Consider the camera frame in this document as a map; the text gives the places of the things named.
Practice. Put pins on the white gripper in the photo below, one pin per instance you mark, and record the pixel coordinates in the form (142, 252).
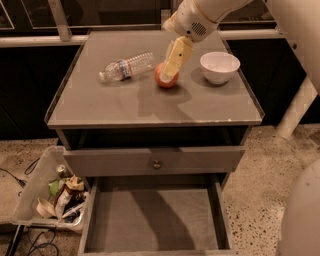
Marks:
(189, 20)

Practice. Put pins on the red apple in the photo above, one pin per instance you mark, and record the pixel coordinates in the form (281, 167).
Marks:
(164, 84)

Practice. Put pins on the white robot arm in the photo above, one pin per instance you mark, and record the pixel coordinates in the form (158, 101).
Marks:
(299, 22)

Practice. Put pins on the grey top drawer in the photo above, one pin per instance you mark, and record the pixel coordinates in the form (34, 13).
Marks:
(139, 161)

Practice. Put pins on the grey drawer cabinet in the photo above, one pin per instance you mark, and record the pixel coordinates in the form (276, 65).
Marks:
(137, 113)

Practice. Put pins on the round metal drawer knob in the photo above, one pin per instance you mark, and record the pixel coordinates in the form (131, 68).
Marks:
(156, 164)

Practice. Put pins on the open grey middle drawer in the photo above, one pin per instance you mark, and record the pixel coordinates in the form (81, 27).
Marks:
(171, 215)

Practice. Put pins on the white ceramic bowl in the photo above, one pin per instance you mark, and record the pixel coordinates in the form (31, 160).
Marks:
(219, 67)

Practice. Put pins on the clear plastic water bottle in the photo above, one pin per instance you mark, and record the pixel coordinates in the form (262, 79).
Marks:
(126, 68)

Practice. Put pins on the metal can in bin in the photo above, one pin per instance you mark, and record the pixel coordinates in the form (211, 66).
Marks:
(62, 171)

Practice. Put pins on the brown white snack bag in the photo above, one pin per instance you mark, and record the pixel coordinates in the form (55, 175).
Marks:
(72, 186)

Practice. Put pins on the green bag in bin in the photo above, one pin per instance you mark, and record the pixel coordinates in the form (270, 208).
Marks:
(56, 187)

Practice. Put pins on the white cup in bin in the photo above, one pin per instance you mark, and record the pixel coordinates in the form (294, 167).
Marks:
(45, 208)

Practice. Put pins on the clear plastic storage bin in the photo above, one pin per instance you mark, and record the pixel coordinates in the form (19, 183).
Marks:
(37, 188)

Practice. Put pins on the metal railing frame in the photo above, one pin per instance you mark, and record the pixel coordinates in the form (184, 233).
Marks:
(60, 33)

